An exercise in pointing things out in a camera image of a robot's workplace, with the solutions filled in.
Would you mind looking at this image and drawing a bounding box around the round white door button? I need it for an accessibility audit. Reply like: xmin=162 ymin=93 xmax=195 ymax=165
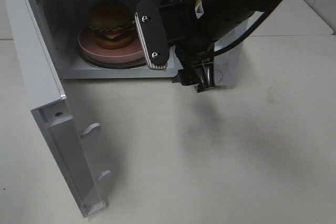
xmin=214 ymin=70 xmax=224 ymax=85

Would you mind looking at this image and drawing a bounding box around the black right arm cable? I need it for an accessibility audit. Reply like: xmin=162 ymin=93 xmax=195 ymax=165
xmin=209 ymin=0 xmax=286 ymax=58

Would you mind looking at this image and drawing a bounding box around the glass microwave turntable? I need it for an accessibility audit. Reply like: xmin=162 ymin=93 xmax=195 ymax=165
xmin=78 ymin=48 xmax=146 ymax=69

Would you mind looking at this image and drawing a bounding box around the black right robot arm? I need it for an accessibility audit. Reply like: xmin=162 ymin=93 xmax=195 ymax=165
xmin=160 ymin=0 xmax=283 ymax=92

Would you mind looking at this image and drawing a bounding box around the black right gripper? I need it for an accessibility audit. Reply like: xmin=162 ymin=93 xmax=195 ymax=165
xmin=159 ymin=0 xmax=216 ymax=92

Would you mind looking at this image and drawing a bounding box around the white microwave oven body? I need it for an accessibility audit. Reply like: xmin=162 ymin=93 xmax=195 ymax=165
xmin=10 ymin=0 xmax=256 ymax=88

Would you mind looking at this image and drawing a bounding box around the toy burger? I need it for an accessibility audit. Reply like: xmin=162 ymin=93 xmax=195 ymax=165
xmin=88 ymin=0 xmax=136 ymax=50

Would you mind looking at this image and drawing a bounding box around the white microwave door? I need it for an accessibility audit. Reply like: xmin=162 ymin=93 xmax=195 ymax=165
xmin=5 ymin=0 xmax=108 ymax=218

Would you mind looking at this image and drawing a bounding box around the pink round plate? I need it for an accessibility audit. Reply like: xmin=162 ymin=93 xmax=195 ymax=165
xmin=77 ymin=29 xmax=144 ymax=64

